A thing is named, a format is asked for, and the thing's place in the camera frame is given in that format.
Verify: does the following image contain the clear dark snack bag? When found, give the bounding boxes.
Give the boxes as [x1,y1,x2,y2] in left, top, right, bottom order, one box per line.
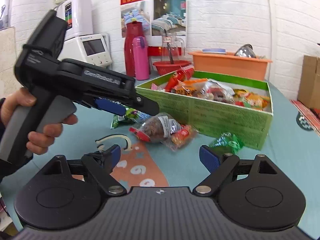
[129,113,197,151]

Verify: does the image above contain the orange plastic basin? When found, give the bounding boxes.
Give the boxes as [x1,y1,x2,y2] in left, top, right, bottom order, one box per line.
[189,50,272,81]

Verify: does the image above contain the bedding poster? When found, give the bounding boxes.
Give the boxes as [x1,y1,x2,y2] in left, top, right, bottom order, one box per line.
[120,0,187,37]

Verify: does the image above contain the dark red thermos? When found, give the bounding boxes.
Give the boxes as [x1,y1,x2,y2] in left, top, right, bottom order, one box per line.
[124,21,144,78]

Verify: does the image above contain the orange snack packet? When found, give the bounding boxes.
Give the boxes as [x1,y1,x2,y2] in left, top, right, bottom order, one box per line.
[171,79,208,96]

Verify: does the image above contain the white screen appliance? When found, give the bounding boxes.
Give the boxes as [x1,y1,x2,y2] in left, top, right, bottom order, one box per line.
[58,34,113,68]

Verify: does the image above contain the yellow snack packet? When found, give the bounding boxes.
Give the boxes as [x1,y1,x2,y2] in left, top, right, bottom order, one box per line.
[233,89,271,111]

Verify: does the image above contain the red snack packet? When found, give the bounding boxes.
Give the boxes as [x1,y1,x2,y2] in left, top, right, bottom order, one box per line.
[164,65,195,92]

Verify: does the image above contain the glass pitcher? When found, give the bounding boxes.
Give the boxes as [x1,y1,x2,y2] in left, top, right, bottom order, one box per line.
[162,33,185,64]

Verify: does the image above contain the small green candy packet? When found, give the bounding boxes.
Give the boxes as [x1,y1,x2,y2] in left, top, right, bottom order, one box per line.
[209,132,244,154]

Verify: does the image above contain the white water purifier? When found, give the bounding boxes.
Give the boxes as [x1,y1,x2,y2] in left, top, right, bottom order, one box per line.
[57,0,93,41]

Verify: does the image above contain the steel bowl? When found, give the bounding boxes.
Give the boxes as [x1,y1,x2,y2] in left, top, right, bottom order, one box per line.
[234,44,256,58]

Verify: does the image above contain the green snack packet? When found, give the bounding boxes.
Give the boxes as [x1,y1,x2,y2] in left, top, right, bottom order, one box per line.
[110,107,151,129]

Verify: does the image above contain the person's left hand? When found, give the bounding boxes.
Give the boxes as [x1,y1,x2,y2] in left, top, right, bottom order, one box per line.
[0,87,79,156]

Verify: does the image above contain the cardboard box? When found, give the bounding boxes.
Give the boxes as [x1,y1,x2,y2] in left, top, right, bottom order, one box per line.
[297,55,320,109]

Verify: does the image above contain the green snack box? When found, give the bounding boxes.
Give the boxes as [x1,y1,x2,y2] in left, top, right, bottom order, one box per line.
[136,71,273,150]

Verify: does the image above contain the red plastic bowl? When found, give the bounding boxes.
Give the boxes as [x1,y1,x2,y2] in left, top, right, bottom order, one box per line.
[153,60,191,75]

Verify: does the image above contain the pink thermos bottle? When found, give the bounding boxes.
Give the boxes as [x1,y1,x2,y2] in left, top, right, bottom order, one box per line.
[132,36,150,81]

